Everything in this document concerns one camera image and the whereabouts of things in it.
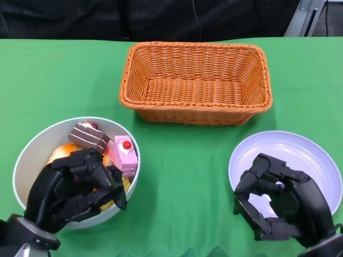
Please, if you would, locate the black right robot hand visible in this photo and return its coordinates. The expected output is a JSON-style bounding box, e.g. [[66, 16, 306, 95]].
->
[[232, 153, 335, 248]]

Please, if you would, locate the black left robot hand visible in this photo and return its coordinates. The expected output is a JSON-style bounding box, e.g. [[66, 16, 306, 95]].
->
[[25, 148, 128, 234]]

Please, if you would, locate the orange striped bread roll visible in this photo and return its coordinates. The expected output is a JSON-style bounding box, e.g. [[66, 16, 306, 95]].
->
[[52, 143, 83, 164]]

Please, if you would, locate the pale green bowl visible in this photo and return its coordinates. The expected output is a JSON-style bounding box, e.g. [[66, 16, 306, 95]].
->
[[12, 116, 140, 230]]

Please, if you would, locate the white round plate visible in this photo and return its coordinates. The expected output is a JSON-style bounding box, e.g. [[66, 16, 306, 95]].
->
[[228, 130, 337, 216]]

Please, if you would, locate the brown chocolate cake slice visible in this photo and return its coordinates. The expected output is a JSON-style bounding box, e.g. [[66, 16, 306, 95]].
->
[[66, 122, 112, 153]]

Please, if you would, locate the yellow cake slice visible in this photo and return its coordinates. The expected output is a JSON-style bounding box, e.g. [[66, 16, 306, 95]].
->
[[99, 177, 132, 211]]

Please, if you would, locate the pink cake slice with cherry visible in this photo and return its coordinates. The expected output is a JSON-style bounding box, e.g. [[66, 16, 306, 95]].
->
[[111, 135, 139, 177]]

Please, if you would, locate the orange wicker basket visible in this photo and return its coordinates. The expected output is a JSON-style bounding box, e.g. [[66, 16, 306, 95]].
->
[[118, 41, 273, 126]]

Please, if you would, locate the green tablecloth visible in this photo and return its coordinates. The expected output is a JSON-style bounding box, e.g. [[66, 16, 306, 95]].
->
[[0, 36, 343, 257]]

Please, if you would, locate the black backdrop cloth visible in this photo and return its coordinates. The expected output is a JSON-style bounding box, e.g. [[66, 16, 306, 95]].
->
[[0, 0, 343, 41]]

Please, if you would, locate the grey metal frame stand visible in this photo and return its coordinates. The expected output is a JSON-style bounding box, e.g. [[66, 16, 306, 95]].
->
[[284, 0, 325, 37]]

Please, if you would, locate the thin black background cable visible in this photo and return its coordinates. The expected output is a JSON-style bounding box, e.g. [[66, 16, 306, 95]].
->
[[325, 0, 331, 36]]

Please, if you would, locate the thin hanging cable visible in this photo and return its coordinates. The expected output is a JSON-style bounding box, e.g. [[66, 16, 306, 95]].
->
[[191, 0, 202, 41]]

